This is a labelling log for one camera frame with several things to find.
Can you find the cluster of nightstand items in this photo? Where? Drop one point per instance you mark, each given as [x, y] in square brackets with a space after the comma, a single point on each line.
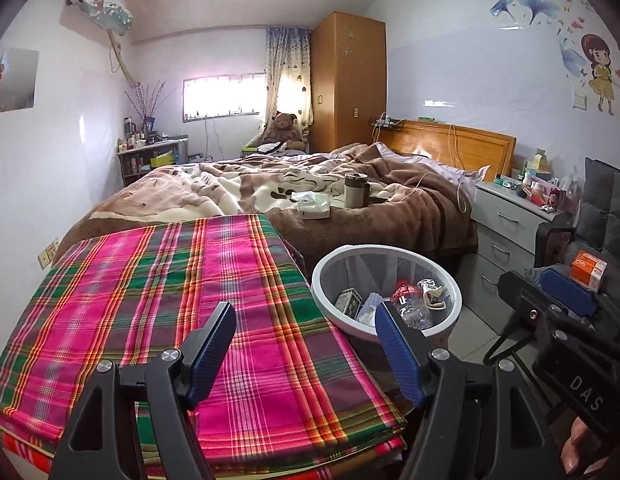
[540, 187]

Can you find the wooden bed headboard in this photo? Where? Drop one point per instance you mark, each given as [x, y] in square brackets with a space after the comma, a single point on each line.
[465, 147]

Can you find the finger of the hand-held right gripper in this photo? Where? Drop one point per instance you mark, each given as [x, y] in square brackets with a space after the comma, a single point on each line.
[520, 297]
[565, 290]

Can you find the white plastic wastebasket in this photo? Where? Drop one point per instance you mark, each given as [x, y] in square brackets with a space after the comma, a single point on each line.
[325, 295]

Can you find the wrapped air conditioner pipe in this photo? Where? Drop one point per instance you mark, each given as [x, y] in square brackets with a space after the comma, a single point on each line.
[122, 60]

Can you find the person's right hand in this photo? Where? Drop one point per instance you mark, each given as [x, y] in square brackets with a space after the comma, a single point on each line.
[585, 450]

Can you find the red striped under cloth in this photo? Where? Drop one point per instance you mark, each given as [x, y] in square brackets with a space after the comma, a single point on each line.
[24, 447]

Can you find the bed with brown blanket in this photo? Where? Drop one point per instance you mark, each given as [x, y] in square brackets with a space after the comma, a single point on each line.
[390, 230]

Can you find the grey drawer nightstand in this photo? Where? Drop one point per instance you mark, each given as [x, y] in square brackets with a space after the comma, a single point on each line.
[510, 225]

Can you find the clear plastic bottle red label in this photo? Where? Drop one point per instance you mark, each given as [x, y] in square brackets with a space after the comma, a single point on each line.
[410, 305]

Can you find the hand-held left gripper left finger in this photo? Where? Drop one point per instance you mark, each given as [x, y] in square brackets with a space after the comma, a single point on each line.
[209, 360]

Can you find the brown teddy bear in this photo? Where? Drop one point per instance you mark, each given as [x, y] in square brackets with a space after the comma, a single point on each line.
[284, 130]

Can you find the wooden wardrobe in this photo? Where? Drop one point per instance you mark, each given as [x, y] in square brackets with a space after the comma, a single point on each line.
[347, 85]

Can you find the paper wrappers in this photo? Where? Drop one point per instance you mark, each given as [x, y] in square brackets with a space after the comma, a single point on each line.
[347, 302]

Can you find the orange white box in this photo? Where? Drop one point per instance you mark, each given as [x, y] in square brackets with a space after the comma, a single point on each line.
[587, 270]

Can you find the pink green plaid cloth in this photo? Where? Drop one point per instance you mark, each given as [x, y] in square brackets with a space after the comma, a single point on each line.
[139, 310]

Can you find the vase of dry branches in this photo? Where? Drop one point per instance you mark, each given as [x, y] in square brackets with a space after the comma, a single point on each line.
[147, 102]

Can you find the wall socket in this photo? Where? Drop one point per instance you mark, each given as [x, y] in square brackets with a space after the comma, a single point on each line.
[48, 255]

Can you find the white wall switch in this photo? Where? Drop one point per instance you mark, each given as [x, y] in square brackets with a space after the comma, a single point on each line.
[580, 97]

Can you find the dark grey padded chair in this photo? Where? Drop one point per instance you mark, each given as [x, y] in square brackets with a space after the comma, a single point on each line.
[607, 200]

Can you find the covered wall air conditioner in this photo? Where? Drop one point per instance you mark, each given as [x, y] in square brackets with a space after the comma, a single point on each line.
[102, 2]

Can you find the blue patterned curtain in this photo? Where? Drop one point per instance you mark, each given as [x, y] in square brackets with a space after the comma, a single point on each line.
[287, 70]

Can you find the small storage shelf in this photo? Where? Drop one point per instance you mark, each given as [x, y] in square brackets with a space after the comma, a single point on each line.
[159, 162]

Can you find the cluster of small bottles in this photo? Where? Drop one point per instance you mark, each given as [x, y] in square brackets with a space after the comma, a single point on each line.
[134, 142]

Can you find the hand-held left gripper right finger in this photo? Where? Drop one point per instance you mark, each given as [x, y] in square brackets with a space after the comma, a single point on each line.
[397, 355]

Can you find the power strip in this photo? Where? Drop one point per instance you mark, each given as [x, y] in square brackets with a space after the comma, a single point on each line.
[387, 121]

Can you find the dark phone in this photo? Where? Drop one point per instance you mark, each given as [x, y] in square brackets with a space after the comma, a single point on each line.
[377, 199]

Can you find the lilac pillow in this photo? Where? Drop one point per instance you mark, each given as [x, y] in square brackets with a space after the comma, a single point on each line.
[460, 175]

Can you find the white tissue pack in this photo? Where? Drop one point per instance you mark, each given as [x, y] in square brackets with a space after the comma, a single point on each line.
[312, 207]

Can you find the beige paper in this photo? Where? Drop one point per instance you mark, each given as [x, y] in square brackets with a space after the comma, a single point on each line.
[430, 292]

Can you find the blue flower wall sticker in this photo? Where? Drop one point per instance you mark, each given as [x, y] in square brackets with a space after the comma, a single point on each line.
[535, 2]

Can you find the cartoon girl wall sticker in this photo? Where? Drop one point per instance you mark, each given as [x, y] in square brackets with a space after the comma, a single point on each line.
[597, 70]

